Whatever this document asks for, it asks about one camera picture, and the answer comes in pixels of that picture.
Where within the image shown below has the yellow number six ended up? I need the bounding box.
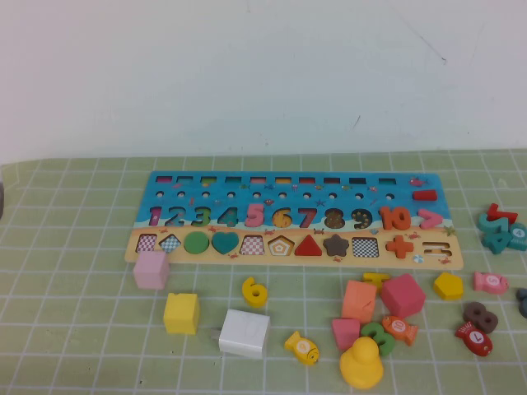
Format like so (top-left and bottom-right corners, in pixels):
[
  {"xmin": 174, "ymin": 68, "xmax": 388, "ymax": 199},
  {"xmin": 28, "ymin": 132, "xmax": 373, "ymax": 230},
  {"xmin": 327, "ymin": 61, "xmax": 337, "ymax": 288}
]
[{"xmin": 241, "ymin": 276, "xmax": 269, "ymax": 309}]

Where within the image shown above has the teal heart piece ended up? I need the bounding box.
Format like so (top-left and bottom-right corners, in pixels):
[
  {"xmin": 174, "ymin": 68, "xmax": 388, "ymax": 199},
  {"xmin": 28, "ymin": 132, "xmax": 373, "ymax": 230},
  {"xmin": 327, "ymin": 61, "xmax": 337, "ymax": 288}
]
[{"xmin": 211, "ymin": 232, "xmax": 240, "ymax": 256}]

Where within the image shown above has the red triangle piece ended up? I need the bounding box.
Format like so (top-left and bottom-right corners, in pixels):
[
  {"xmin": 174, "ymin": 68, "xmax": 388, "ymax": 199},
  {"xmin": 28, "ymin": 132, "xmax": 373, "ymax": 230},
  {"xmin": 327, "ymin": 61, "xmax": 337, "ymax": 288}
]
[{"xmin": 294, "ymin": 234, "xmax": 324, "ymax": 257}]

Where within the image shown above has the green circle piece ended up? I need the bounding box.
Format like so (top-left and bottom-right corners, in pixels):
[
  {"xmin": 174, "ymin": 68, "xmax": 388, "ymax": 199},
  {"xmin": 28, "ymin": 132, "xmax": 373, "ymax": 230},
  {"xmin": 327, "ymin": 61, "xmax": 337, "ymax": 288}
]
[{"xmin": 183, "ymin": 231, "xmax": 211, "ymax": 255}]

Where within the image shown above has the brown star piece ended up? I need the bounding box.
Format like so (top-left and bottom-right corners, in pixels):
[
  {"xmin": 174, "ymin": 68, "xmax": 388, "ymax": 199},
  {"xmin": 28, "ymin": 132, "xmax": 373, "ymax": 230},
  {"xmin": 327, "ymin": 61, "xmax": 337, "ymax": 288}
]
[{"xmin": 322, "ymin": 233, "xmax": 351, "ymax": 257}]

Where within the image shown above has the pink trapezoid piece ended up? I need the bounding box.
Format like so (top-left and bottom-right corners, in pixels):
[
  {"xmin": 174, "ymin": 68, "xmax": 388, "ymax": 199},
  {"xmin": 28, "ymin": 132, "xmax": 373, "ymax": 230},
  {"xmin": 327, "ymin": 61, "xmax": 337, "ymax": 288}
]
[{"xmin": 331, "ymin": 318, "xmax": 361, "ymax": 352}]

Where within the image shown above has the wooden number puzzle board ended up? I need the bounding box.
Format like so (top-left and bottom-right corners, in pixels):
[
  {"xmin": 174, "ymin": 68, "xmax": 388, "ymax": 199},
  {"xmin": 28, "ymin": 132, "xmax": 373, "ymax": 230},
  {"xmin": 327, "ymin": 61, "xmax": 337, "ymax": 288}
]
[{"xmin": 124, "ymin": 170, "xmax": 465, "ymax": 272}]

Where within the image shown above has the yellow pentagon piece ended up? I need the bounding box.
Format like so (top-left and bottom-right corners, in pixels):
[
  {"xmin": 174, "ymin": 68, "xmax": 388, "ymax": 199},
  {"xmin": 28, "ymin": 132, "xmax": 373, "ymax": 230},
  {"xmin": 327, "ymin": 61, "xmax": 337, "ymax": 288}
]
[{"xmin": 432, "ymin": 272, "xmax": 464, "ymax": 300}]

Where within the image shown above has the light pink cube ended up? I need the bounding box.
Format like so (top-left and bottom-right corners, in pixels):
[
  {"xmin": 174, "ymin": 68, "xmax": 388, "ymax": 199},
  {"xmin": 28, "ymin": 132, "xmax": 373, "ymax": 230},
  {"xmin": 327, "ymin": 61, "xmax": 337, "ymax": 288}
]
[{"xmin": 133, "ymin": 250, "xmax": 170, "ymax": 290}]

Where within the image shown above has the white charger adapter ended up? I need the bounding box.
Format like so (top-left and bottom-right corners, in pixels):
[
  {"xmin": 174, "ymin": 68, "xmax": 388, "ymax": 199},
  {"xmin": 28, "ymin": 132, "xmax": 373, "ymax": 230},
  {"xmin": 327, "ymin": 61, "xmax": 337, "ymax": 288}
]
[{"xmin": 211, "ymin": 309, "xmax": 272, "ymax": 360}]

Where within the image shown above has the orange cube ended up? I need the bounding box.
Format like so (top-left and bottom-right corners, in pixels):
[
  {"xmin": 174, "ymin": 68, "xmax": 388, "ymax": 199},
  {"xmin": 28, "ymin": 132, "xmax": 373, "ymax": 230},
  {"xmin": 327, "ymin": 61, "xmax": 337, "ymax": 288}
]
[{"xmin": 341, "ymin": 280, "xmax": 378, "ymax": 323}]

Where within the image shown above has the yellow cube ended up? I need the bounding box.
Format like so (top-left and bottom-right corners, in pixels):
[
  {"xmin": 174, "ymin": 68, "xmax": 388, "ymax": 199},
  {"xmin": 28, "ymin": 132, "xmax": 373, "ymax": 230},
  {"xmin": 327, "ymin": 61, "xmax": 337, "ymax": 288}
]
[{"xmin": 163, "ymin": 292, "xmax": 201, "ymax": 335}]

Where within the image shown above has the orange plus sign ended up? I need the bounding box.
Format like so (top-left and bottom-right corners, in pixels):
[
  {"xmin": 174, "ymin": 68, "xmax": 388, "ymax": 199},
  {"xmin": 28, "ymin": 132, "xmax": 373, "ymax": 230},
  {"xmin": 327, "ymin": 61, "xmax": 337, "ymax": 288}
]
[{"xmin": 385, "ymin": 235, "xmax": 414, "ymax": 260}]

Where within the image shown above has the yellow fish number nine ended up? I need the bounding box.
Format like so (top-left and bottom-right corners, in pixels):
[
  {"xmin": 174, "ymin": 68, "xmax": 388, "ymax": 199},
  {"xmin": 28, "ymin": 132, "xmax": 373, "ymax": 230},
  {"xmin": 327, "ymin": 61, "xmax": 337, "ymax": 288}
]
[{"xmin": 284, "ymin": 331, "xmax": 320, "ymax": 366}]

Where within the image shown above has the pink greater-than sign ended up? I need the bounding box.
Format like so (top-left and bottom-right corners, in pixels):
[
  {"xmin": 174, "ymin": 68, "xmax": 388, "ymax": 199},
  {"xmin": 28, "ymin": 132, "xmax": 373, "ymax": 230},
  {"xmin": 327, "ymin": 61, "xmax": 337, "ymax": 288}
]
[{"xmin": 417, "ymin": 208, "xmax": 444, "ymax": 230}]

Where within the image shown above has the rose red cube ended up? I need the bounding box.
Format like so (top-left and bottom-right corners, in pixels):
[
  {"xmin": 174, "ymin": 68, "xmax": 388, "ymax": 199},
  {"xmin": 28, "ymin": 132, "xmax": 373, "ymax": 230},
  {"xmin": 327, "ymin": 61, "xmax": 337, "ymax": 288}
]
[{"xmin": 380, "ymin": 273, "xmax": 427, "ymax": 320}]

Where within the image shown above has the green number three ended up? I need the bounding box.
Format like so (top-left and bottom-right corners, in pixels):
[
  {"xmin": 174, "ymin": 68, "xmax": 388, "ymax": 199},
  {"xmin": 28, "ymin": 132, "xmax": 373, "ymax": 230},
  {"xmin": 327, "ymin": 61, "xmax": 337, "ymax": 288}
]
[{"xmin": 360, "ymin": 321, "xmax": 396, "ymax": 357}]

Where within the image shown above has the orange fish number ten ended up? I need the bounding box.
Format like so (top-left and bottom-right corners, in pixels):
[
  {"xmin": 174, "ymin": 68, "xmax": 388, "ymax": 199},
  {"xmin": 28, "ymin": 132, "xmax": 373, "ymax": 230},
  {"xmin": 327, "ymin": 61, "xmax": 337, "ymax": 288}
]
[{"xmin": 381, "ymin": 315, "xmax": 419, "ymax": 346}]

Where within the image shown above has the yellow rubber duck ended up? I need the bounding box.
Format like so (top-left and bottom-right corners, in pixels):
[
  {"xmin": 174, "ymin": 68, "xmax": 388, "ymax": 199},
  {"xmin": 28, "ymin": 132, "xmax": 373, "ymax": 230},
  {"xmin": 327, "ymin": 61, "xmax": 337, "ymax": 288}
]
[{"xmin": 338, "ymin": 337, "xmax": 385, "ymax": 390}]

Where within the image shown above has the teal number two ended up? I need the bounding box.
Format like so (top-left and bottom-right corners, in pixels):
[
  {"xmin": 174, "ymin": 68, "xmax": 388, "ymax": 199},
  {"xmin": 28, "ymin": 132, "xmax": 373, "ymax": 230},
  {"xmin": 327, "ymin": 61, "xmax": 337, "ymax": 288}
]
[{"xmin": 477, "ymin": 212, "xmax": 511, "ymax": 236}]

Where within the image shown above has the green grid table mat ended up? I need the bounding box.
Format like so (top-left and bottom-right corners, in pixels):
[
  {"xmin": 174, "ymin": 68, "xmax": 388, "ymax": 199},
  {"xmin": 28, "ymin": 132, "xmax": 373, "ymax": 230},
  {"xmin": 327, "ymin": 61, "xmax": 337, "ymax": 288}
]
[{"xmin": 0, "ymin": 148, "xmax": 527, "ymax": 395}]

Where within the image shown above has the brown number eight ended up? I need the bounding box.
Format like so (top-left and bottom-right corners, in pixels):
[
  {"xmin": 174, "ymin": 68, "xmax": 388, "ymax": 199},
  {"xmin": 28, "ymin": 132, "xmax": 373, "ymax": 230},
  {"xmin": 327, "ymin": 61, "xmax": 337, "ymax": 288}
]
[{"xmin": 462, "ymin": 302, "xmax": 499, "ymax": 334}]

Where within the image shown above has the pink fish number five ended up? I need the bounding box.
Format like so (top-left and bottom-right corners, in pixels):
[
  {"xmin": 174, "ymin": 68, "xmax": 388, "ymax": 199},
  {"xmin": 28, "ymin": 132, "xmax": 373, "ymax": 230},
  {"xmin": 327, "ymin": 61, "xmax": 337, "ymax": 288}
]
[{"xmin": 473, "ymin": 271, "xmax": 510, "ymax": 294}]

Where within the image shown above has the red fish number seven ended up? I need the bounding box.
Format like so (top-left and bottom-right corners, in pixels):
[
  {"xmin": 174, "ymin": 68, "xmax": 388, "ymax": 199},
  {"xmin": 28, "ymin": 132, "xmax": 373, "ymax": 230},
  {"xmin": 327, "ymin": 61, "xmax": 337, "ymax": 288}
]
[{"xmin": 455, "ymin": 321, "xmax": 494, "ymax": 357}]

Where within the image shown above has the teal fish number four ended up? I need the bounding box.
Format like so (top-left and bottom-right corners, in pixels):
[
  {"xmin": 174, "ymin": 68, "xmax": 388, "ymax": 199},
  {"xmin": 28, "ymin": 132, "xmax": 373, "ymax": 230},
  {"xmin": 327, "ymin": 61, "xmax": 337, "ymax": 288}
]
[{"xmin": 506, "ymin": 221, "xmax": 527, "ymax": 251}]

